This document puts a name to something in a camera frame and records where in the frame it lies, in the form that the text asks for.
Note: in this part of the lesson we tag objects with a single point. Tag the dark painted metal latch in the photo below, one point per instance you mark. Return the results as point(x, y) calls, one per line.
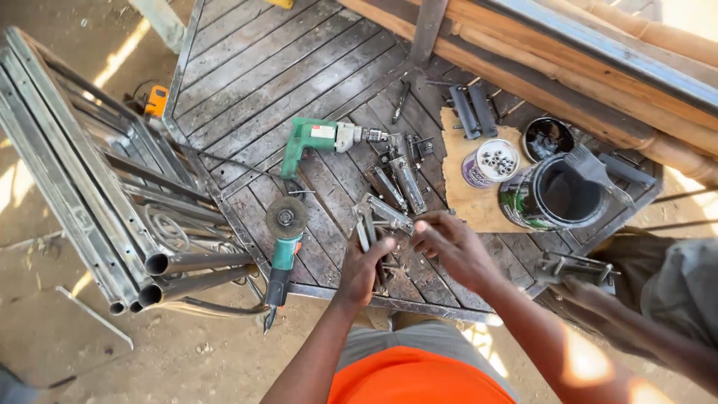
point(464, 112)
point(483, 108)

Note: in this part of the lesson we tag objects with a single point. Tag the steel angle bar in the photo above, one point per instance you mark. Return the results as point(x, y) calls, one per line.
point(95, 317)

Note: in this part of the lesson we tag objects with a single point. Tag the stack of steel frames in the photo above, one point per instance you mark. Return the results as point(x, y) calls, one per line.
point(78, 168)

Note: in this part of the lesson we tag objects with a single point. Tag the purple tin of nuts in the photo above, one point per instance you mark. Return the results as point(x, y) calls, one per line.
point(489, 164)

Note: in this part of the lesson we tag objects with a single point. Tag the black paint can lid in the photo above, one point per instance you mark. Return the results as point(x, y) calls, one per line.
point(548, 138)

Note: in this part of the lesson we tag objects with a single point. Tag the steel latch with bolts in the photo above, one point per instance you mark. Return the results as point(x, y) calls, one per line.
point(572, 268)

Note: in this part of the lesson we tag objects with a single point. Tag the bare steel door latch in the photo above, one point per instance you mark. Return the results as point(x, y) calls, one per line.
point(387, 216)
point(408, 182)
point(386, 188)

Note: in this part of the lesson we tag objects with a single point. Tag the open black paint can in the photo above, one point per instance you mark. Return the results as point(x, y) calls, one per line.
point(552, 196)

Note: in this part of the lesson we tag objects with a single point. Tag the brown cardboard sheet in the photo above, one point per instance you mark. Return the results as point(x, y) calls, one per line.
point(465, 207)

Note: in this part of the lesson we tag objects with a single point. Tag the small black metal bracket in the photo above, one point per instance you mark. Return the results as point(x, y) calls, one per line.
point(419, 148)

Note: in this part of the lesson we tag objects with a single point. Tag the person's right hand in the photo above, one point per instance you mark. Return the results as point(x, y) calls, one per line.
point(465, 249)

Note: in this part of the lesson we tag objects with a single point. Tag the person's orange shirt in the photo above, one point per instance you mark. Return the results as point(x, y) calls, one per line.
point(418, 377)

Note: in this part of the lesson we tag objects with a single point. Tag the person's grey trousers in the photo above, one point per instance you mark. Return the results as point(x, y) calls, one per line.
point(404, 334)

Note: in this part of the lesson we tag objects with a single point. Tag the wooden furniture frame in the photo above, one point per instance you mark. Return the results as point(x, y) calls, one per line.
point(561, 73)

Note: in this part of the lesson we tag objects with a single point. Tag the thin steel rod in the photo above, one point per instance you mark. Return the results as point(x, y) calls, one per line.
point(681, 225)
point(684, 196)

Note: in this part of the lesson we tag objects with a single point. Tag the black paint brush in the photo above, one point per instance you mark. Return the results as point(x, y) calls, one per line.
point(592, 168)

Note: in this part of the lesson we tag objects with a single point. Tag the green electric drill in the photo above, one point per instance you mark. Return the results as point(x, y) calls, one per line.
point(308, 143)

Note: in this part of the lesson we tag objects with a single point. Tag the person's left hand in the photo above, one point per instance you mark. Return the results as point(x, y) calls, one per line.
point(359, 275)

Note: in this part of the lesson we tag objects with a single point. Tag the steel plate door panel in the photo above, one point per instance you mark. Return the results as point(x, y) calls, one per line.
point(269, 73)

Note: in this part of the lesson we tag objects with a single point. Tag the orange power tool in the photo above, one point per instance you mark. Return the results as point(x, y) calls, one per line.
point(156, 101)

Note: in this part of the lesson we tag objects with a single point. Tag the round steel pipe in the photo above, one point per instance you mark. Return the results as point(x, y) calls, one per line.
point(196, 285)
point(202, 261)

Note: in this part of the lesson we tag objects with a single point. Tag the dark painted flat plate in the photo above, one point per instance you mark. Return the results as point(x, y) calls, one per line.
point(627, 170)

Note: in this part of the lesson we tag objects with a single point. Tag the green angle grinder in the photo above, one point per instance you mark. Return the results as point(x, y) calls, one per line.
point(285, 252)

